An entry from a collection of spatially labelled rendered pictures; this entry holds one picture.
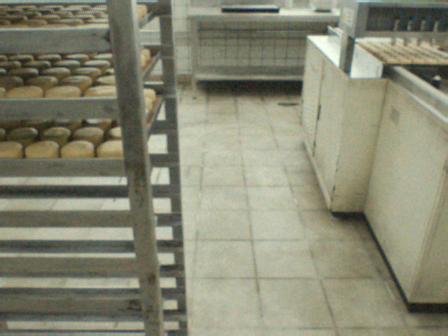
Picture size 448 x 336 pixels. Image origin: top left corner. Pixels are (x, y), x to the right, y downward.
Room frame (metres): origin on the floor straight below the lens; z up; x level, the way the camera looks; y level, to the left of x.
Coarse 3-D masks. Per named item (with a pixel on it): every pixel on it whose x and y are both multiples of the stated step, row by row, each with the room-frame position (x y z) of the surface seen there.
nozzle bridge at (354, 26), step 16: (352, 0) 2.04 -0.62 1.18; (368, 0) 1.99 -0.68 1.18; (384, 0) 1.99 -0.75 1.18; (352, 16) 2.00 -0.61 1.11; (368, 16) 2.01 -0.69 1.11; (384, 16) 2.01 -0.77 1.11; (400, 16) 2.01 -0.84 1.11; (416, 16) 2.00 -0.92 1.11; (432, 16) 2.00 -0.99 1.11; (352, 32) 1.96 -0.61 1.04; (368, 32) 1.96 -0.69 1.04; (384, 32) 1.96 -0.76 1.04; (400, 32) 1.96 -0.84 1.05; (416, 32) 1.96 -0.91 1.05; (432, 32) 1.96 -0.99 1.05; (352, 48) 2.03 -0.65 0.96
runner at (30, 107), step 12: (0, 108) 0.53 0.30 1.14; (12, 108) 0.53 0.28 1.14; (24, 108) 0.53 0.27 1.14; (36, 108) 0.53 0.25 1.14; (48, 108) 0.53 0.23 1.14; (60, 108) 0.53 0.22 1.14; (72, 108) 0.53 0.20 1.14; (84, 108) 0.53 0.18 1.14; (96, 108) 0.53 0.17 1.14; (108, 108) 0.53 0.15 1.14
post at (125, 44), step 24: (120, 0) 0.50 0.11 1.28; (120, 24) 0.50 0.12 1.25; (120, 48) 0.50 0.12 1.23; (120, 72) 0.50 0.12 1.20; (120, 96) 0.50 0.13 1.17; (120, 120) 0.50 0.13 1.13; (144, 120) 0.52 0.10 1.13; (144, 144) 0.50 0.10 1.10; (144, 168) 0.50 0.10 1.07; (144, 192) 0.50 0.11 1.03; (144, 216) 0.50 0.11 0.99; (144, 240) 0.50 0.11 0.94; (144, 264) 0.50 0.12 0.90; (144, 288) 0.50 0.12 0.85; (144, 312) 0.50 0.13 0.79
